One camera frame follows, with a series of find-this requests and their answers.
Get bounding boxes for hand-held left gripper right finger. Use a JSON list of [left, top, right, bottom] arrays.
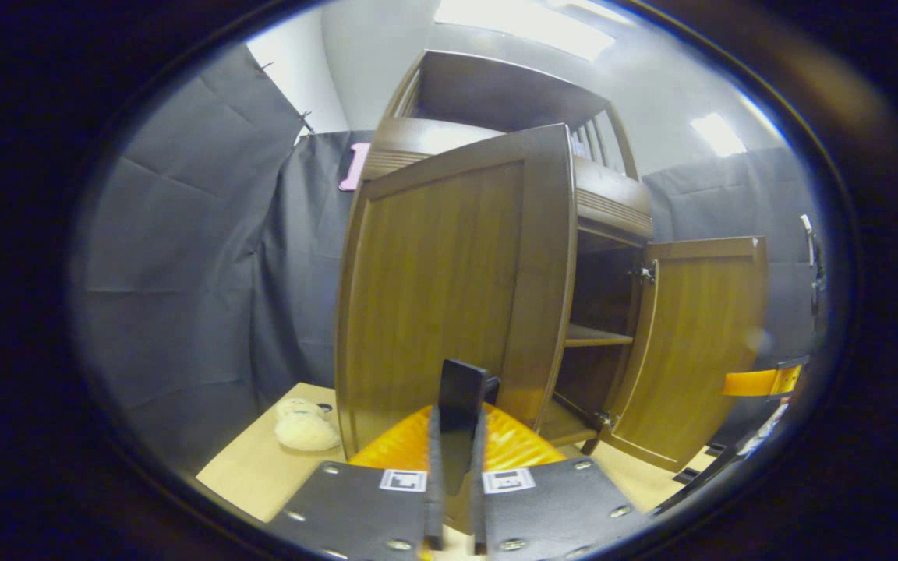
[[471, 401, 656, 558]]

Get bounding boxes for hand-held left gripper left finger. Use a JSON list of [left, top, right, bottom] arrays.
[[266, 405, 444, 561]]

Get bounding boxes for wooden cabinet door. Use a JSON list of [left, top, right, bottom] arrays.
[[601, 236, 769, 474], [334, 123, 578, 460]]

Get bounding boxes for black door handle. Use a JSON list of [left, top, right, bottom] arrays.
[[437, 358, 500, 535]]

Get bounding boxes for wooden double-door shoe cabinet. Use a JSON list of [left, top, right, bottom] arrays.
[[361, 49, 656, 457]]

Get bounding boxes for person's white garment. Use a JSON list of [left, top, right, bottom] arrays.
[[737, 397, 793, 460]]

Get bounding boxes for cream plush toy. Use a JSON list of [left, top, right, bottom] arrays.
[[274, 397, 342, 453]]

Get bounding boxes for small ceiling light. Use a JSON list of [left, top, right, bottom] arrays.
[[689, 113, 748, 157]]

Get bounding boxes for black backdrop cloth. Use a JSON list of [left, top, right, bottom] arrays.
[[71, 43, 824, 476]]

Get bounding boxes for large ceiling light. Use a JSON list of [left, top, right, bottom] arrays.
[[433, 0, 617, 63]]

